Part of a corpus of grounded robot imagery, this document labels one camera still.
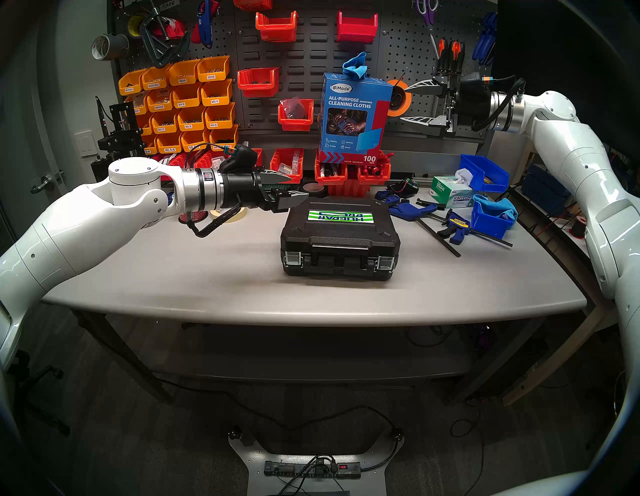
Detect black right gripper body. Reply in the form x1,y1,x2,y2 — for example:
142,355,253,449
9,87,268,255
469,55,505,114
432,70,494,136

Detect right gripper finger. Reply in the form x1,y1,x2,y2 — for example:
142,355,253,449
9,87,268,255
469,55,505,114
405,77,446,97
400,115,449,135

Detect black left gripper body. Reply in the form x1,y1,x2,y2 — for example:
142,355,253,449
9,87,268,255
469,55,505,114
220,167,281,213

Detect black plastic tool box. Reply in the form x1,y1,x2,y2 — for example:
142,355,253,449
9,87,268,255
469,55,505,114
280,196,401,282

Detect green white wipes box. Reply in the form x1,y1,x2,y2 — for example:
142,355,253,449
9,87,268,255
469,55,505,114
429,168,476,209

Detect beige masking tape roll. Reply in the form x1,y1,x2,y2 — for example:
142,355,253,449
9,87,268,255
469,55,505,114
209,205,247,225

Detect orange tape roll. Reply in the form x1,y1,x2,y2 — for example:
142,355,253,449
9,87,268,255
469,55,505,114
386,78,414,118

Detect blue hanging hand clamps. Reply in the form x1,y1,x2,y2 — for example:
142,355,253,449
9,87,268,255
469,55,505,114
471,12,499,67

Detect blue plastic bin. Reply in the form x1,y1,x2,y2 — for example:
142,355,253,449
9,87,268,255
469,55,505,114
459,154,510,194
471,197,517,240

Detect blue microfiber cloth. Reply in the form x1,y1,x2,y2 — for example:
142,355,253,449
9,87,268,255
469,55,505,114
342,51,369,81
472,194,519,222

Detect blue cleaning cloths carton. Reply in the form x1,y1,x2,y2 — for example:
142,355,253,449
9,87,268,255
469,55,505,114
319,71,394,163

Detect blue black bar clamp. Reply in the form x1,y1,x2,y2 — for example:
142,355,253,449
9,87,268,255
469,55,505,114
375,189,462,258

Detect blue yellow bar clamp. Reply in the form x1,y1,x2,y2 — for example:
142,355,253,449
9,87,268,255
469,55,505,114
437,211,514,249

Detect dark blue storage crate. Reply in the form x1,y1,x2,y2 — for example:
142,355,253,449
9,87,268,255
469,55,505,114
521,164,572,217

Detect black metal stand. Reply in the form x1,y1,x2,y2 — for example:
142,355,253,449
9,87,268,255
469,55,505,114
91,96,149,181

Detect dark grey metal clamp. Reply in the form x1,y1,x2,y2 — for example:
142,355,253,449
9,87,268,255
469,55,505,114
138,4,191,69

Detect blue red hand cutter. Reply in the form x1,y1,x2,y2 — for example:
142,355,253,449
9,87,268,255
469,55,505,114
191,0,220,50

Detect red white tape roll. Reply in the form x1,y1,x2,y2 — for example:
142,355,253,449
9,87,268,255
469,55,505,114
159,17,187,41

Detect side table with wooden legs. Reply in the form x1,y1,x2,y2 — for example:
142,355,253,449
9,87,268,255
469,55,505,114
500,185,640,407

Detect black power strip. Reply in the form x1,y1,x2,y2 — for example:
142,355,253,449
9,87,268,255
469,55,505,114
263,459,362,480

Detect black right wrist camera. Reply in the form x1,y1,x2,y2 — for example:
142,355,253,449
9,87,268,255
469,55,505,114
459,71,494,90

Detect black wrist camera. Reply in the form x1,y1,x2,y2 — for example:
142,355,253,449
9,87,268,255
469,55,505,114
218,143,259,174
459,71,494,90

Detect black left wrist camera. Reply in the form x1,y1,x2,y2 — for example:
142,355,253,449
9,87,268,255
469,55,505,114
218,143,259,174

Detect right arm braided black cable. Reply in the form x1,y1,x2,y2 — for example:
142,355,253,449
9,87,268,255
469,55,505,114
471,77,527,133

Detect arm braided black cable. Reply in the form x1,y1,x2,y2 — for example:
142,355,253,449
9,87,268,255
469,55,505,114
186,202,244,239
471,77,527,133

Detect left arm braided black cable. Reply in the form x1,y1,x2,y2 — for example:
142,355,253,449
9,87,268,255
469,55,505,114
186,202,244,239

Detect purple handled scissors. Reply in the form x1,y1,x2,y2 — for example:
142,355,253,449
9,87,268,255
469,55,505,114
412,0,440,27

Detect black electronics module with wires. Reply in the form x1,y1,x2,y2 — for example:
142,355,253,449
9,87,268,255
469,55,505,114
387,178,421,199

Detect white wall switch plate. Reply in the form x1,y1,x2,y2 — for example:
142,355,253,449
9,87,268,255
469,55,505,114
74,130,97,159

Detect dark workbench frame with shelf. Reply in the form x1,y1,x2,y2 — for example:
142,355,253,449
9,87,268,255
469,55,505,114
72,309,551,406

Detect grey duct tape roll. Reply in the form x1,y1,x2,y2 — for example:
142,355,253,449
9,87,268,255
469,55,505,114
91,33,130,62

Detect silver door lever handle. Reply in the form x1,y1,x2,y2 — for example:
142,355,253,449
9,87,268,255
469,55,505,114
30,170,66,195

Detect black floor power cable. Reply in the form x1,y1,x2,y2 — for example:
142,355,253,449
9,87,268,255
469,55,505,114
155,377,403,443

